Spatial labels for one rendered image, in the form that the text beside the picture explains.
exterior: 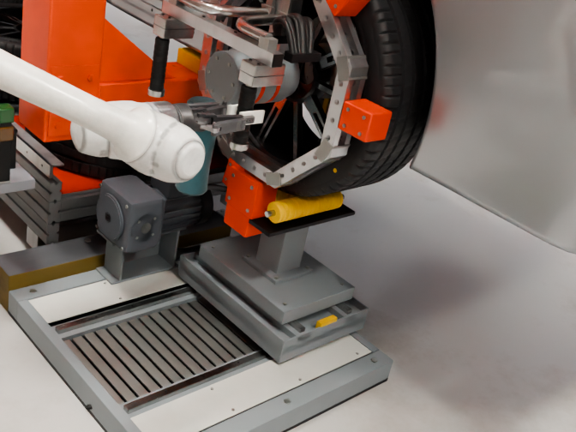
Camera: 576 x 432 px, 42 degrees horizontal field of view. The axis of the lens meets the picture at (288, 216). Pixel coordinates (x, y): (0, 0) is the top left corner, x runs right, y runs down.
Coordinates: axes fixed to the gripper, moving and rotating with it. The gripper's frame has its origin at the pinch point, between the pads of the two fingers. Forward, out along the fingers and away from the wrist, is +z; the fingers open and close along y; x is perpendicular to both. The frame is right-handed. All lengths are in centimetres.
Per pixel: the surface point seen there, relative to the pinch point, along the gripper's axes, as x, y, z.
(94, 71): -11, -60, -3
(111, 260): -69, -52, 4
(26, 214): -68, -85, -9
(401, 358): -83, 18, 69
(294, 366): -75, 10, 27
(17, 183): -38, -54, -27
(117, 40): -3, -62, 4
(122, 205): -45, -43, -1
